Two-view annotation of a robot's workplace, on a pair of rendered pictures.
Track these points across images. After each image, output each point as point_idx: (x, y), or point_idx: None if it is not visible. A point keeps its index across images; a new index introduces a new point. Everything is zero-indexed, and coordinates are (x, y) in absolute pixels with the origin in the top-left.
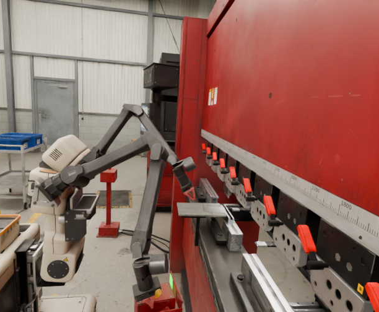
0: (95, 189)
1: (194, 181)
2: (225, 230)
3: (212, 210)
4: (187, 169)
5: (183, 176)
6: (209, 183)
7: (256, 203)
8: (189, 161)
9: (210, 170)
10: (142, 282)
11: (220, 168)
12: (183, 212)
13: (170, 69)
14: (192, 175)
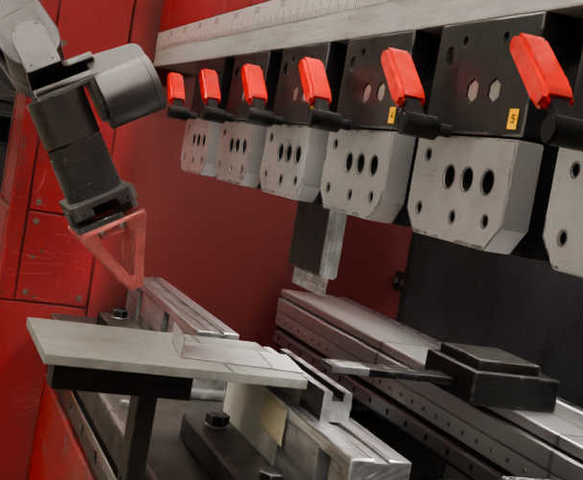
0: None
1: (98, 290)
2: (298, 460)
3: (228, 359)
4: (114, 108)
5: (90, 141)
6: (181, 292)
7: None
8: (131, 63)
9: (182, 244)
10: None
11: (307, 101)
12: (71, 350)
13: None
14: (94, 261)
